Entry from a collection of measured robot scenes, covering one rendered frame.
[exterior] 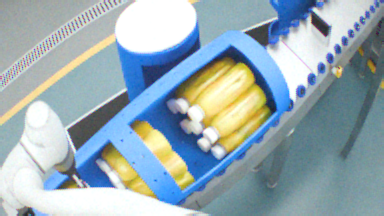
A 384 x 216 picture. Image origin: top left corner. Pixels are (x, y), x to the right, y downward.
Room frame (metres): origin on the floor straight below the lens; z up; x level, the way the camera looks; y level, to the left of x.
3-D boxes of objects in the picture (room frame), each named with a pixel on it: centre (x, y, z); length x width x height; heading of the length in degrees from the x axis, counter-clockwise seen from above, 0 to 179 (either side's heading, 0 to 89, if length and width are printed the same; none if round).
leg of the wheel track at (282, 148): (0.83, -0.35, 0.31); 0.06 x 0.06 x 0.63; 35
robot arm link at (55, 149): (0.44, 0.33, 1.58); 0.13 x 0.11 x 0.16; 135
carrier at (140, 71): (1.10, 0.09, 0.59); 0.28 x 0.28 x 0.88
